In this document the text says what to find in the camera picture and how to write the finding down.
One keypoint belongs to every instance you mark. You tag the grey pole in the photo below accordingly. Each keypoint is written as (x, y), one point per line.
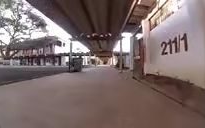
(121, 53)
(70, 55)

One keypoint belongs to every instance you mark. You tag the dark bin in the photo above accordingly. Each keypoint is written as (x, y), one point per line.
(77, 64)

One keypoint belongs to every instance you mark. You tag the dark gate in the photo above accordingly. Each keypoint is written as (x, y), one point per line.
(138, 58)

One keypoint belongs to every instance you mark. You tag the reddish-brown concrete pavement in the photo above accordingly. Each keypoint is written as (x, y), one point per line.
(90, 100)

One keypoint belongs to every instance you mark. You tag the overhead roof canopy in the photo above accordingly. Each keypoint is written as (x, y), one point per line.
(90, 20)

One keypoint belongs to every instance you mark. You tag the building with red trim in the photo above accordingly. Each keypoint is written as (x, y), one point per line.
(40, 50)

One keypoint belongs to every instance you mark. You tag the dark asphalt road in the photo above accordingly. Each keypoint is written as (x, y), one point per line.
(20, 72)

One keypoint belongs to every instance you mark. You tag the large tree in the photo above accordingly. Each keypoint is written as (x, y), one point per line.
(13, 23)

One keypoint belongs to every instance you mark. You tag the white wall with black numbers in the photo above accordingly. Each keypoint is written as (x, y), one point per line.
(180, 60)

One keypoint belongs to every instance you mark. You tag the dark strip beside wall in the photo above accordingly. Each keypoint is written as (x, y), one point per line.
(180, 91)

